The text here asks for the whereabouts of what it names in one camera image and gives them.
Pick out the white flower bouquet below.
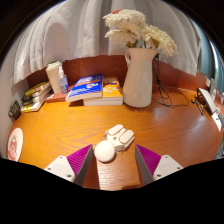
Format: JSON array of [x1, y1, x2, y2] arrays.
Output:
[[102, 8, 179, 58]]

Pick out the white computer mouse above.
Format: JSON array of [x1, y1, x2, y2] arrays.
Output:
[[93, 123, 136, 164]]

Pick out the white paper card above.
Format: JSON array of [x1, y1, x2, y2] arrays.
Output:
[[211, 111, 224, 133]]

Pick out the cream lidded tumbler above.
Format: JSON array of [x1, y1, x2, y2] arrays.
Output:
[[45, 60, 64, 95]]

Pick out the white and black desk device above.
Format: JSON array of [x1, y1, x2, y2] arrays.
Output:
[[195, 87, 218, 117]]

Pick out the red-brown book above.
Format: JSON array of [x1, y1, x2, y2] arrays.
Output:
[[44, 90, 69, 104]]

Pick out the black cable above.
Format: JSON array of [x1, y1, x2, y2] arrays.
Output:
[[152, 54, 191, 108]]

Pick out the clear spray bottle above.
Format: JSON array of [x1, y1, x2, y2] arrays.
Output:
[[58, 65, 69, 95]]

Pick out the white ceramic pitcher vase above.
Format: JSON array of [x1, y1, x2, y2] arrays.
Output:
[[122, 47, 160, 109]]

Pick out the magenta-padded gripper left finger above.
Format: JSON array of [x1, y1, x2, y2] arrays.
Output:
[[44, 143, 94, 187]]

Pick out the dark mug with green inside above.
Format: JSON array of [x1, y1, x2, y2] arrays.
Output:
[[8, 99, 22, 121]]

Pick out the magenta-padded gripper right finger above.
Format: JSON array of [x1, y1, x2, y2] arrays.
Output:
[[134, 143, 184, 185]]

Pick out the yellow and white book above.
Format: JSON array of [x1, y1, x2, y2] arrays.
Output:
[[20, 99, 46, 113]]

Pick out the round pink mouse pad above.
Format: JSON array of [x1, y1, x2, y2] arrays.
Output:
[[6, 127, 24, 163]]

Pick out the orange book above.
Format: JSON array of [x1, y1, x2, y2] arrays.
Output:
[[83, 76, 124, 107]]

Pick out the white curtain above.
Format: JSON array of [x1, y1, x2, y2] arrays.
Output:
[[9, 0, 203, 88]]

